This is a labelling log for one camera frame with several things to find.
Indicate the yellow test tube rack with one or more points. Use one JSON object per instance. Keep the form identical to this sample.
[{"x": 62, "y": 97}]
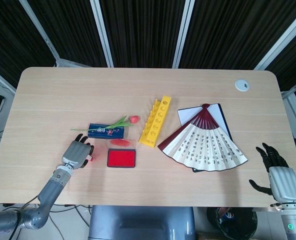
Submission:
[{"x": 156, "y": 120}]

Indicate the red ink pad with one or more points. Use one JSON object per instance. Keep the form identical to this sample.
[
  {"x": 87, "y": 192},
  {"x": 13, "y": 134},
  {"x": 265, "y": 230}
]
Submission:
[{"x": 121, "y": 158}]

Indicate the white stamp block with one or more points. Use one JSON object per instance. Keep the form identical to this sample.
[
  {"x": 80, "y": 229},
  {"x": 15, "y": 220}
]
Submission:
[{"x": 90, "y": 157}]

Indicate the artificial pink tulip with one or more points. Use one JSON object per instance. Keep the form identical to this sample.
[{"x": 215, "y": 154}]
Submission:
[{"x": 134, "y": 119}]

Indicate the clear ink pad lid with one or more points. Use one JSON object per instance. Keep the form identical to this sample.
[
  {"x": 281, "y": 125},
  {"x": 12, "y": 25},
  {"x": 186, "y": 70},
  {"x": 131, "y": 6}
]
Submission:
[{"x": 121, "y": 143}]

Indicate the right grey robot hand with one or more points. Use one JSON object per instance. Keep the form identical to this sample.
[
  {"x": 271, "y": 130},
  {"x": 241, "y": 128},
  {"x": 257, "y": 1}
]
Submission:
[{"x": 283, "y": 180}]

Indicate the black trash bin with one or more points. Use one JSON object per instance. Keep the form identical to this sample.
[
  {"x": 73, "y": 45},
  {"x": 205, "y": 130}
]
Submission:
[{"x": 228, "y": 225}]

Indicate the white partition post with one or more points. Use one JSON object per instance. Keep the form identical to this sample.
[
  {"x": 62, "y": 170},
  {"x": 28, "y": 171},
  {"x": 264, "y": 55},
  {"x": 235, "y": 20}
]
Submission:
[
  {"x": 101, "y": 32},
  {"x": 280, "y": 40},
  {"x": 183, "y": 32},
  {"x": 40, "y": 32}
]

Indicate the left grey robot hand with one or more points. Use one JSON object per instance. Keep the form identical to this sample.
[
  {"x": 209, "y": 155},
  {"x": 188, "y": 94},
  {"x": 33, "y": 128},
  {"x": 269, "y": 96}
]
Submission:
[{"x": 75, "y": 153}]

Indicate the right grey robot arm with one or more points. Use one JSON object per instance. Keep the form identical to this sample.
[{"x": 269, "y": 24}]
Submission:
[{"x": 294, "y": 220}]

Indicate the blue patterned box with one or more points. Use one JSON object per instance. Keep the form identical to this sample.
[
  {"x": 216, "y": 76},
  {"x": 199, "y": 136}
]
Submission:
[{"x": 105, "y": 131}]

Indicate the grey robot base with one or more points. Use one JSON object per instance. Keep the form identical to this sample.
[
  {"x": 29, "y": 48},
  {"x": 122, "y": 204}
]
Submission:
[{"x": 140, "y": 222}]

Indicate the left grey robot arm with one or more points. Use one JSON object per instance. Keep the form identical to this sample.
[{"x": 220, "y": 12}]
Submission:
[{"x": 51, "y": 186}]

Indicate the calligraphy folding fan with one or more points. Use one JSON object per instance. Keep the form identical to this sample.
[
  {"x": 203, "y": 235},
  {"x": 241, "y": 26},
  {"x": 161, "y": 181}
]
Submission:
[{"x": 208, "y": 145}]

